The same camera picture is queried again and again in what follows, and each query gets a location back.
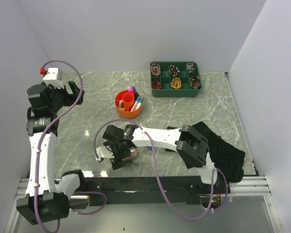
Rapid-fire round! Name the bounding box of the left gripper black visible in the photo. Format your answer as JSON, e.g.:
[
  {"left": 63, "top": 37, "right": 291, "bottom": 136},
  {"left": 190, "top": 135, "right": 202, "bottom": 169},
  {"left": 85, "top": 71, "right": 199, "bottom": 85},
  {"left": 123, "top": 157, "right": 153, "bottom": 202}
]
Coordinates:
[{"left": 43, "top": 81, "right": 84, "bottom": 113}]

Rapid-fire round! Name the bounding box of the clear pencil case pink cap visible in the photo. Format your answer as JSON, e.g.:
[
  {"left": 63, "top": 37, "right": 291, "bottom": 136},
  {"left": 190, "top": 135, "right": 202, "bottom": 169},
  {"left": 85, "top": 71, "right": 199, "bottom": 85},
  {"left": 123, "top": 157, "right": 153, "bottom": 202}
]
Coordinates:
[{"left": 122, "top": 148, "right": 139, "bottom": 162}]

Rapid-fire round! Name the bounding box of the orange round organizer container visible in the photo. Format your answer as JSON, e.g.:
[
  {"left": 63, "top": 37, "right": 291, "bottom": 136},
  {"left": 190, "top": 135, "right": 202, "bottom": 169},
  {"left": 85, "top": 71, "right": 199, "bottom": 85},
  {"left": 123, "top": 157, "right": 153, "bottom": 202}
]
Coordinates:
[{"left": 114, "top": 89, "right": 142, "bottom": 119}]

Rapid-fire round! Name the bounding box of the green cap white pen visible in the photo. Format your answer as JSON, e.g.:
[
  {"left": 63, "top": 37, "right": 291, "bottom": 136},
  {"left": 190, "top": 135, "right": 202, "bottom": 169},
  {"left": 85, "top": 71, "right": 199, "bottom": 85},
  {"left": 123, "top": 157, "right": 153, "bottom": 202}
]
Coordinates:
[{"left": 135, "top": 98, "right": 144, "bottom": 110}]

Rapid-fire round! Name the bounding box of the blue white pen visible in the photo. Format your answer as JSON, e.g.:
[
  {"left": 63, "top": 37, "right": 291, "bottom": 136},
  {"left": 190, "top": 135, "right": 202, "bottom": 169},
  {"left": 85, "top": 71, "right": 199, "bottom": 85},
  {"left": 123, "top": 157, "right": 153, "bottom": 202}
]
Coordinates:
[{"left": 130, "top": 96, "right": 141, "bottom": 112}]

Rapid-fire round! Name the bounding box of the purple cap black highlighter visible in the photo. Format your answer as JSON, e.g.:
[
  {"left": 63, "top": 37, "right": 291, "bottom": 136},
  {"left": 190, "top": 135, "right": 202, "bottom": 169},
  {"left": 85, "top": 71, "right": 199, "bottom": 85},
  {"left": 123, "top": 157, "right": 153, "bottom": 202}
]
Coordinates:
[{"left": 132, "top": 86, "right": 137, "bottom": 94}]

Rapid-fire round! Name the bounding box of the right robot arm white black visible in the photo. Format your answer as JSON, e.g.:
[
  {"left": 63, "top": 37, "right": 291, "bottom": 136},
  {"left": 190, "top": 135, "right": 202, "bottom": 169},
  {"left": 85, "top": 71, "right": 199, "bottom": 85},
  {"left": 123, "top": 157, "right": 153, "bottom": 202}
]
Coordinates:
[{"left": 96, "top": 125, "right": 220, "bottom": 193}]

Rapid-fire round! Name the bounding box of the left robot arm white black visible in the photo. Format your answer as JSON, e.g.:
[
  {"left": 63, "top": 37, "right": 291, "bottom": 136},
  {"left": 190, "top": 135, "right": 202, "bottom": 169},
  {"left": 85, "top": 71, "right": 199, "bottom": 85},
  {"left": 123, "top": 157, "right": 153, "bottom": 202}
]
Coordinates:
[{"left": 16, "top": 81, "right": 87, "bottom": 225}]

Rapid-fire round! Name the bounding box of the black base beam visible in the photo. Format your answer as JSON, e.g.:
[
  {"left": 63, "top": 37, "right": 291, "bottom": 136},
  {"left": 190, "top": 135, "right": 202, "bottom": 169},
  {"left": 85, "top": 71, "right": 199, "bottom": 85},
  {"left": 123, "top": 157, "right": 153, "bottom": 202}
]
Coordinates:
[{"left": 58, "top": 176, "right": 231, "bottom": 207}]

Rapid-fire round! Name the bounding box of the green compartment tray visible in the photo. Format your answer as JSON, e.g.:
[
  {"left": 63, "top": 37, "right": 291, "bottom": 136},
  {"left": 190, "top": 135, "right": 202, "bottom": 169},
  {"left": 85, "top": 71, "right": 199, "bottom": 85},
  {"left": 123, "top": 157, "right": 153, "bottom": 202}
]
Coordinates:
[{"left": 150, "top": 61, "right": 202, "bottom": 98}]

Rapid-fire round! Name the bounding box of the black cloth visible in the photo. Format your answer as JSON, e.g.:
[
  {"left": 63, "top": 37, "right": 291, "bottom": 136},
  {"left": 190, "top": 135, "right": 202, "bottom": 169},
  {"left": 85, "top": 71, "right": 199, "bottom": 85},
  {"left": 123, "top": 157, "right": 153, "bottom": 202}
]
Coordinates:
[{"left": 193, "top": 121, "right": 245, "bottom": 183}]

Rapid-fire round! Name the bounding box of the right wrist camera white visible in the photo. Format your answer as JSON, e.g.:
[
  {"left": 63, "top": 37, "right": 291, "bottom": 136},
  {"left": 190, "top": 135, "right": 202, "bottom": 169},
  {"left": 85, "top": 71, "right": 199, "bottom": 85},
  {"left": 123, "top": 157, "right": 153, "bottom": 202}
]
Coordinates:
[{"left": 96, "top": 146, "right": 114, "bottom": 162}]

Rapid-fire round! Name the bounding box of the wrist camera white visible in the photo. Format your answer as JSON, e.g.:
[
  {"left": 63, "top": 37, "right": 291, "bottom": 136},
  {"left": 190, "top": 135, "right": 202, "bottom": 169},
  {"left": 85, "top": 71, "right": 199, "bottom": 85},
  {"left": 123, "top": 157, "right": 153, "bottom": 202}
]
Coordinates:
[
  {"left": 40, "top": 67, "right": 64, "bottom": 89},
  {"left": 96, "top": 146, "right": 114, "bottom": 162}
]

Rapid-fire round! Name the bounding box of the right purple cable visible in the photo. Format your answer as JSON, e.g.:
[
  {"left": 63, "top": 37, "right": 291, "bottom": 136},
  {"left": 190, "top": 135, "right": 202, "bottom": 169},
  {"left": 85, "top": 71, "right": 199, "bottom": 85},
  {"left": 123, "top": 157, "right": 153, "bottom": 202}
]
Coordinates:
[{"left": 94, "top": 118, "right": 230, "bottom": 221}]

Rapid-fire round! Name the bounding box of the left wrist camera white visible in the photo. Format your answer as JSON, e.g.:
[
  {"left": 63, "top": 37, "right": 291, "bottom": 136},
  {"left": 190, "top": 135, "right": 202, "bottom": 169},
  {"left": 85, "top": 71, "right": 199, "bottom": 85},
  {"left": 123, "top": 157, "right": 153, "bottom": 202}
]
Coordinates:
[{"left": 40, "top": 67, "right": 64, "bottom": 89}]

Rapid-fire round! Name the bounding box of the aluminium rail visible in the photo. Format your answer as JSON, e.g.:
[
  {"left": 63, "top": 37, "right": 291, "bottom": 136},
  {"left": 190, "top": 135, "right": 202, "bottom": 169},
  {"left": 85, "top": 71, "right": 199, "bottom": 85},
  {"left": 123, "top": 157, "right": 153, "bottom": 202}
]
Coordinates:
[{"left": 16, "top": 177, "right": 272, "bottom": 199}]

